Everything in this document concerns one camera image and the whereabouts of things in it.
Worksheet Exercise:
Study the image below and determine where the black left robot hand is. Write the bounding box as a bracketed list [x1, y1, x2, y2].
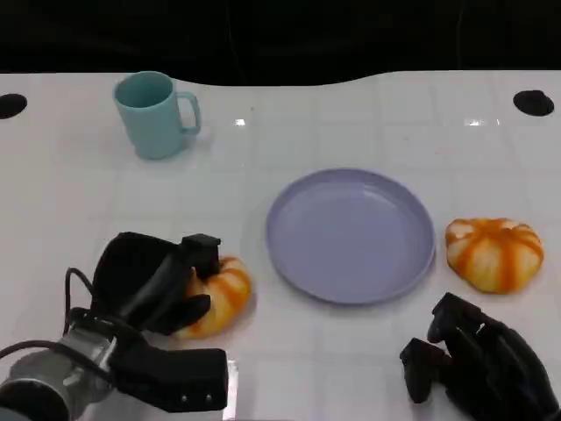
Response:
[89, 232, 223, 338]

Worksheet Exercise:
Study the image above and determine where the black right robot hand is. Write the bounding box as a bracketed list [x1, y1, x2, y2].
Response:
[399, 292, 561, 421]

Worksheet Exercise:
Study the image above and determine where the orange white toy bread roll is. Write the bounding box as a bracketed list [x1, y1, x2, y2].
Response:
[171, 255, 253, 340]
[444, 217, 545, 295]

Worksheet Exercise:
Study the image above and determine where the pale green mug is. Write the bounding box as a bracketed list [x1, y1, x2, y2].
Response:
[113, 70, 202, 161]

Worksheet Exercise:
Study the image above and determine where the lilac plate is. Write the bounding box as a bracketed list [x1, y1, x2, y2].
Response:
[265, 167, 437, 306]

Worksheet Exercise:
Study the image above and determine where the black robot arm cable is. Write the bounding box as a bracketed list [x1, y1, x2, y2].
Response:
[0, 339, 122, 389]
[64, 266, 148, 352]

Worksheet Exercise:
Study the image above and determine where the black table cable hole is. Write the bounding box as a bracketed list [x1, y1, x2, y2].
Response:
[512, 89, 555, 117]
[0, 93, 28, 120]

